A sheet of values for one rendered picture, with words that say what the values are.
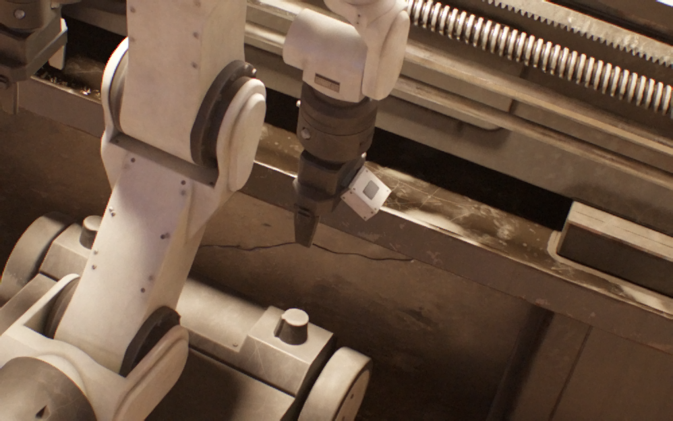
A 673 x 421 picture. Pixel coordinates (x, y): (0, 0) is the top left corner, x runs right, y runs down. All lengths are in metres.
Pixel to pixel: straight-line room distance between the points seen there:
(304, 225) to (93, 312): 0.33
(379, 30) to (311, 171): 0.23
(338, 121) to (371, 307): 0.93
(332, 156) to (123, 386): 0.40
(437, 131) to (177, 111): 0.48
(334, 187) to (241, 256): 0.88
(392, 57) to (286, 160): 0.58
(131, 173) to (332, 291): 0.75
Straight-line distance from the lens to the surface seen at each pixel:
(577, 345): 1.92
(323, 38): 1.33
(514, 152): 1.81
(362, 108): 1.37
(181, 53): 1.45
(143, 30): 1.47
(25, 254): 1.97
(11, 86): 1.62
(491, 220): 1.85
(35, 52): 1.61
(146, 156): 1.61
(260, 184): 1.76
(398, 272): 2.35
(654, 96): 1.63
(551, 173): 1.81
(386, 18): 1.28
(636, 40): 1.67
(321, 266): 2.32
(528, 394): 2.00
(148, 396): 1.62
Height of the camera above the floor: 1.46
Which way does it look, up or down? 36 degrees down
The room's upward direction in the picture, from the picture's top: 14 degrees clockwise
